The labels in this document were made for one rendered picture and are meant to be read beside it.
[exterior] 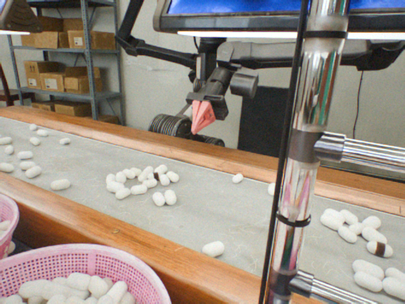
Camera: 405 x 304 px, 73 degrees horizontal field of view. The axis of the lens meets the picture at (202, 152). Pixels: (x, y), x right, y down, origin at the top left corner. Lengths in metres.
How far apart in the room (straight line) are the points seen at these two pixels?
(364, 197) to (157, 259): 0.43
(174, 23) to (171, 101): 2.52
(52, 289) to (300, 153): 0.33
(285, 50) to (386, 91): 1.80
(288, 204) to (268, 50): 0.60
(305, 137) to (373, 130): 2.37
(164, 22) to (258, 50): 0.42
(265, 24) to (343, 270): 0.34
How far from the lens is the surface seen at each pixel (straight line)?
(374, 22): 0.32
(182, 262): 0.38
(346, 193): 0.64
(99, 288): 0.39
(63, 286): 0.41
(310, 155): 0.20
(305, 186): 0.21
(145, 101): 3.07
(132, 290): 0.39
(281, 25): 0.33
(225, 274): 0.37
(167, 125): 0.96
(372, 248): 0.50
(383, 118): 2.55
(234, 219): 0.50
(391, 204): 0.65
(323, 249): 0.48
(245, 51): 0.77
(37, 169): 0.72
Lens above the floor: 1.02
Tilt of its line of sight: 20 degrees down
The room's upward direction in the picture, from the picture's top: 2 degrees clockwise
